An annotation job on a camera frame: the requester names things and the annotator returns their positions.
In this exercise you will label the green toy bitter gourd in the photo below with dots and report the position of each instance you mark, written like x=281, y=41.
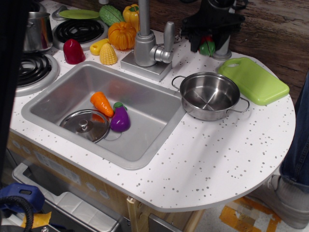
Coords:
x=110, y=15

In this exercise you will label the orange toy pumpkin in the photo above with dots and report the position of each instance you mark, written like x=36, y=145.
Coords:
x=122, y=35

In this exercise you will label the yellow toy bell pepper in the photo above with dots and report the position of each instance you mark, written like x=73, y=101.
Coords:
x=131, y=15

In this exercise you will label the green plastic plate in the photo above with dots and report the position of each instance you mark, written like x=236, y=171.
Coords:
x=79, y=14

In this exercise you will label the grey toy sink basin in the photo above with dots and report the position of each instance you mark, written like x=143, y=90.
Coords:
x=154, y=112

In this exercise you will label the front stove burner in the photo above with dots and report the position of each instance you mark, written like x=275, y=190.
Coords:
x=36, y=72

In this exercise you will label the stove burner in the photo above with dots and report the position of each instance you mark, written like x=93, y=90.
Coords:
x=84, y=31
x=36, y=72

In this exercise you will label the blue clamp tool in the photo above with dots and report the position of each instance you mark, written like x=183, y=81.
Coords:
x=18, y=197

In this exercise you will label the red toy pepper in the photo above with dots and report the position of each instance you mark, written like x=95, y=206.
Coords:
x=207, y=46

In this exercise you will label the orange toy carrot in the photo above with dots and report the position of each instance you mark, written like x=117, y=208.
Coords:
x=100, y=101

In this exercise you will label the silver toy faucet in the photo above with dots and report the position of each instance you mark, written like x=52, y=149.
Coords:
x=149, y=59

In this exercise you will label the small steel pan with handles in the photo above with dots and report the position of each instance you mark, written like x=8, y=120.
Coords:
x=209, y=96

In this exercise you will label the small yellow toy piece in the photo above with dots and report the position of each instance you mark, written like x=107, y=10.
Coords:
x=96, y=47

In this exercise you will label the steel pot lid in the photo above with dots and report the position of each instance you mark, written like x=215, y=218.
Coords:
x=90, y=124

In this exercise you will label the dark red toy vegetable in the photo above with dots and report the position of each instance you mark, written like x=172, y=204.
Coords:
x=73, y=52

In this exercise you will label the yellow toy corn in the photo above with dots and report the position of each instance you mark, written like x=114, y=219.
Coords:
x=107, y=55

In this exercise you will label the tall steel pot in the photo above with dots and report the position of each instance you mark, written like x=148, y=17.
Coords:
x=38, y=37

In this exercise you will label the grey sneaker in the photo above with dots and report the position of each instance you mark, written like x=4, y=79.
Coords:
x=289, y=202

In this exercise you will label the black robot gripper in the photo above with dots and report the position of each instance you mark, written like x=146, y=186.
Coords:
x=202, y=24

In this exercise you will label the grey support pole with base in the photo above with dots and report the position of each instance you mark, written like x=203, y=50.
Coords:
x=226, y=24

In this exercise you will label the green plastic cutting board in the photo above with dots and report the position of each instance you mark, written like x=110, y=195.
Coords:
x=254, y=82

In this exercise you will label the back stove burner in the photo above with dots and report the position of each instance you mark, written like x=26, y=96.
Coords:
x=84, y=31

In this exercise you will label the purple toy eggplant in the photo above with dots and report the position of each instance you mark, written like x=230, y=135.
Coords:
x=120, y=121

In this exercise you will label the person leg in jeans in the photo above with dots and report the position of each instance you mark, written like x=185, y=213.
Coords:
x=295, y=167

